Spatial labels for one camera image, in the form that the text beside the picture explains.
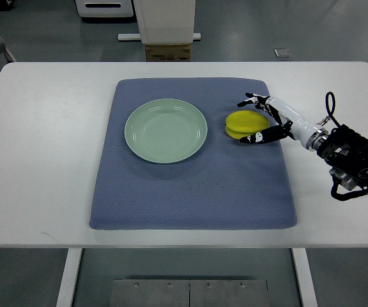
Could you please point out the white table leg left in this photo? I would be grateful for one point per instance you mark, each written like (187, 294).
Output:
(69, 278)

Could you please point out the metal base plate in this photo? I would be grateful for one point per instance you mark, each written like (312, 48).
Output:
(193, 292)

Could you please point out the white table leg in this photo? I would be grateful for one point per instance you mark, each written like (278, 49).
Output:
(304, 277)
(69, 278)

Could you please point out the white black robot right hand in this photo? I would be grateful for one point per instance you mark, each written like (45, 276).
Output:
(289, 124)

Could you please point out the grey floor socket plate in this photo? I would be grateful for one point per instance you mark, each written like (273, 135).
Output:
(282, 53)

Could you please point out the cardboard box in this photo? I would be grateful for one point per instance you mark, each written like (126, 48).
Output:
(168, 52)

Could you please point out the white table leg right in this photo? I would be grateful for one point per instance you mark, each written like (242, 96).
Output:
(304, 277)

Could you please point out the white pedestal stand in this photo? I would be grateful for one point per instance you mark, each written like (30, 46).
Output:
(163, 22)

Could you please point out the light green plate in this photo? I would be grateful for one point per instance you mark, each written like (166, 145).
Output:
(165, 131)

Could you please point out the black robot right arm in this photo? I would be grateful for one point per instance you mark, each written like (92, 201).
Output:
(346, 151)

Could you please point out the white machine with slot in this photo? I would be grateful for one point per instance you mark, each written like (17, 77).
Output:
(104, 8)

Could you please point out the yellow starfruit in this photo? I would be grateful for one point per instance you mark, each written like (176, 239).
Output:
(245, 123)

